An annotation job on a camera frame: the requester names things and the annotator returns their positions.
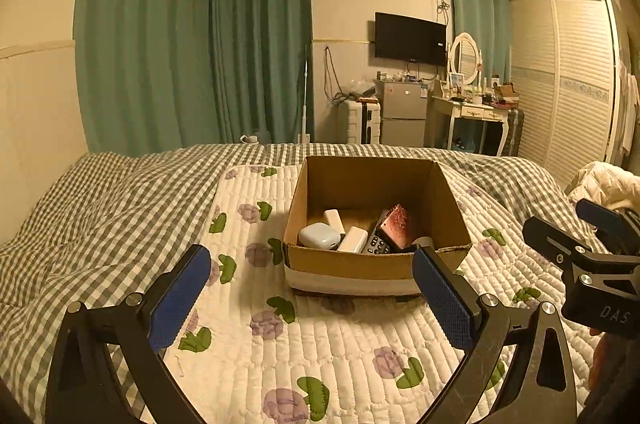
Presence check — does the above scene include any teal curtain left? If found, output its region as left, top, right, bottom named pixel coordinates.
left=74, top=0, right=314, bottom=156

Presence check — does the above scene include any white suitcase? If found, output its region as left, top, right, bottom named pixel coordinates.
left=337, top=98, right=381, bottom=144

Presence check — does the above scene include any grey checked blanket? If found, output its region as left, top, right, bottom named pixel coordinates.
left=0, top=142, right=576, bottom=424

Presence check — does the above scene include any right hand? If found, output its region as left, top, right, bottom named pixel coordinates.
left=588, top=328, right=611, bottom=392

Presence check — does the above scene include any black wall television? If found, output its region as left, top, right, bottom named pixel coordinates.
left=374, top=12, right=447, bottom=67

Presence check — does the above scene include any white dressing table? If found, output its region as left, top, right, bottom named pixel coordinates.
left=425, top=93, right=525, bottom=157

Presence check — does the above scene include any white floral quilt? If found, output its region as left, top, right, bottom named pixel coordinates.
left=164, top=158, right=592, bottom=423

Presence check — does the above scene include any white puffy jacket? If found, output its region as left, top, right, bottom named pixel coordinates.
left=565, top=162, right=640, bottom=211

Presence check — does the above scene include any teal curtain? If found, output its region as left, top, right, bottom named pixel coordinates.
left=452, top=0, right=512, bottom=82
left=74, top=0, right=314, bottom=156

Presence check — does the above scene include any light blue earbud case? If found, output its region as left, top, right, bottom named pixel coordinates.
left=298, top=222, right=342, bottom=251

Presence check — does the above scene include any brown cardboard box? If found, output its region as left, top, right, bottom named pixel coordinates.
left=282, top=156, right=472, bottom=297

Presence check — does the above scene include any silver mini fridge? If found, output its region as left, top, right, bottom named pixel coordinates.
left=376, top=80, right=428, bottom=147

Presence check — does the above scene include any red glittery packet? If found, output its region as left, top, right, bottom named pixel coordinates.
left=375, top=204, right=419, bottom=253

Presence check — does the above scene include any white stick container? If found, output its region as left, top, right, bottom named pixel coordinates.
left=323, top=209, right=346, bottom=235

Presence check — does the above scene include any white rectangular box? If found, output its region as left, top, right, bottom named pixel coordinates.
left=337, top=225, right=369, bottom=254

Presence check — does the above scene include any teal curtain right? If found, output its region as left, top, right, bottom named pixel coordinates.
left=452, top=0, right=512, bottom=82

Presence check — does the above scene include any black remote control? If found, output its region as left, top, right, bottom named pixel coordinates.
left=361, top=209, right=392, bottom=255

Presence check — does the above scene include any white louvred wardrobe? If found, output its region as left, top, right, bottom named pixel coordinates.
left=510, top=0, right=622, bottom=187

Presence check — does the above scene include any white oval vanity mirror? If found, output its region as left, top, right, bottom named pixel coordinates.
left=447, top=32, right=483, bottom=88

